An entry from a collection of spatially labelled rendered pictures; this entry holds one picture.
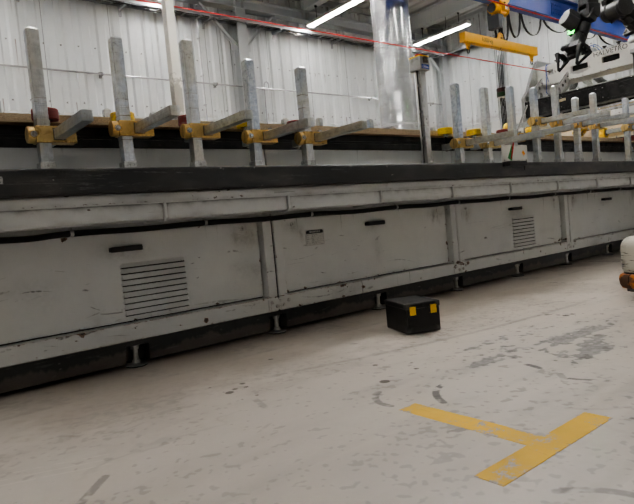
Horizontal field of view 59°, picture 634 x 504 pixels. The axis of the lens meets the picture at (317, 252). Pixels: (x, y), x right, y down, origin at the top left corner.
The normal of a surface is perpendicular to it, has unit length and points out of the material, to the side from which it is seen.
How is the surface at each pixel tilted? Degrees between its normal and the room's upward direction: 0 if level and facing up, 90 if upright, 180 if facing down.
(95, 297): 90
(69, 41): 90
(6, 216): 90
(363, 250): 90
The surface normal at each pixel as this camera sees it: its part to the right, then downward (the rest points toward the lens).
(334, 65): 0.62, -0.02
